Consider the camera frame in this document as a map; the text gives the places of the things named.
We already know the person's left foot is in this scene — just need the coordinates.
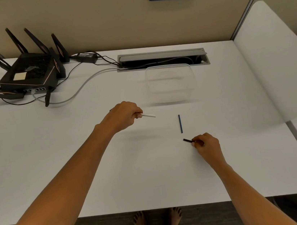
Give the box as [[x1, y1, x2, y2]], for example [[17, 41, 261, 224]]
[[132, 210, 148, 225]]

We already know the black power adapter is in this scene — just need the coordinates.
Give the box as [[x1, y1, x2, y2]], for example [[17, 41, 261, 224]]
[[75, 50, 99, 66]]

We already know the person's right hand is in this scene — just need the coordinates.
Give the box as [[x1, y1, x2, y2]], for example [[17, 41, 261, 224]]
[[190, 130, 229, 177]]

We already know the yellow sticky note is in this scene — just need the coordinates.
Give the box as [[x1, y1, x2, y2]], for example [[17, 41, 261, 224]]
[[13, 72, 28, 81]]

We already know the person's left forearm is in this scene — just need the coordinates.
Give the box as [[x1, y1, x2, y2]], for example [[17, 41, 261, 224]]
[[0, 122, 128, 225]]

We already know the person's left hand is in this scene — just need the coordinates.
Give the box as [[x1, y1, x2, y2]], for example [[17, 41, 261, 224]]
[[98, 99, 146, 135]]

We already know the person's foot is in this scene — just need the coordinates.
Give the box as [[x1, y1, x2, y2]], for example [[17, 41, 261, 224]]
[[165, 206, 184, 225], [132, 210, 148, 225]]

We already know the person's right forearm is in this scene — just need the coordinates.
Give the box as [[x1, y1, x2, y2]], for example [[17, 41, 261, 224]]
[[211, 156, 297, 225]]

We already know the black wireless router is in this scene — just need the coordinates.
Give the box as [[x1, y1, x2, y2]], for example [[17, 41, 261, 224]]
[[0, 20, 76, 113]]

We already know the person's right foot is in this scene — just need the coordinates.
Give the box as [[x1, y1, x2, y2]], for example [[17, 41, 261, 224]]
[[165, 206, 184, 225]]

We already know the clear plastic container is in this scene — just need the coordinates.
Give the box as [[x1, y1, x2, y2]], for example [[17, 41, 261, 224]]
[[144, 61, 199, 106]]

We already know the black cable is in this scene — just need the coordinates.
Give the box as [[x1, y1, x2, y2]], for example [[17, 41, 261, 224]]
[[96, 52, 129, 74]]

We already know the grey cable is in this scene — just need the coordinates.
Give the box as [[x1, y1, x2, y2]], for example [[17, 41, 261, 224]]
[[30, 67, 124, 108]]

